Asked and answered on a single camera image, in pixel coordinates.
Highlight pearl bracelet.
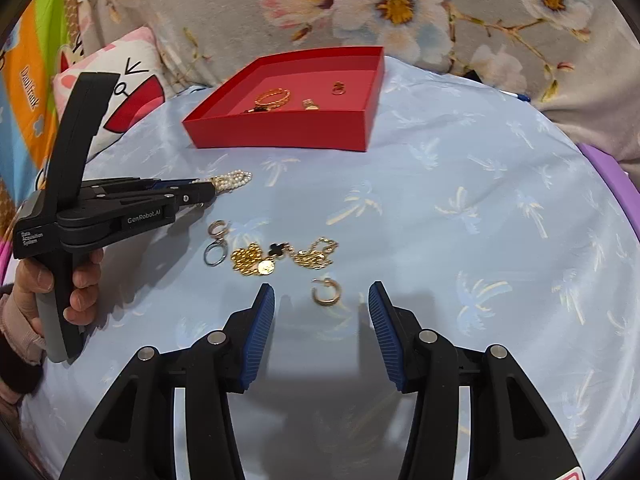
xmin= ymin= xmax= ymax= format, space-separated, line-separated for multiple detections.
xmin=209 ymin=169 xmax=254 ymax=194

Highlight gold wrist watch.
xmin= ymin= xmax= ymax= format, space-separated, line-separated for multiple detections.
xmin=303 ymin=99 xmax=319 ymax=110

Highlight person's left hand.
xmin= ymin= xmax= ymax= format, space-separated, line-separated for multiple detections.
xmin=11 ymin=249 xmax=104 ymax=336

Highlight small gold hoop earring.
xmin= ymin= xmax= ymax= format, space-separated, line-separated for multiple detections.
xmin=207 ymin=220 xmax=229 ymax=240

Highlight white cat face pillow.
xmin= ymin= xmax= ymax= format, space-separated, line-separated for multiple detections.
xmin=52 ymin=26 xmax=174 ymax=158

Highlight red shallow tray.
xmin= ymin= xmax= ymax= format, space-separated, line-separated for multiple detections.
xmin=182 ymin=47 xmax=384 ymax=152

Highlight colourful cartoon bedsheet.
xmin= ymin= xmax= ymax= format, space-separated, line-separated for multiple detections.
xmin=1 ymin=0 xmax=84 ymax=244

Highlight light blue palm-print cloth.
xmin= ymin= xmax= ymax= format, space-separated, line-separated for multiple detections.
xmin=21 ymin=61 xmax=639 ymax=479

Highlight purple object at edge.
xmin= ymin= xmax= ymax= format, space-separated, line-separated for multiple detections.
xmin=577 ymin=143 xmax=640 ymax=237

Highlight white blue pen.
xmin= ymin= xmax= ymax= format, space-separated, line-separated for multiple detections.
xmin=501 ymin=90 xmax=530 ymax=102

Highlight grey floral blanket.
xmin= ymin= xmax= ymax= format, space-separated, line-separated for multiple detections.
xmin=78 ymin=0 xmax=639 ymax=164

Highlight silver ring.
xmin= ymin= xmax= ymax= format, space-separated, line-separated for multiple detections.
xmin=202 ymin=239 xmax=229 ymax=268

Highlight gold chain with black clover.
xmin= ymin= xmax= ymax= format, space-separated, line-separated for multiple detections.
xmin=229 ymin=236 xmax=341 ymax=278

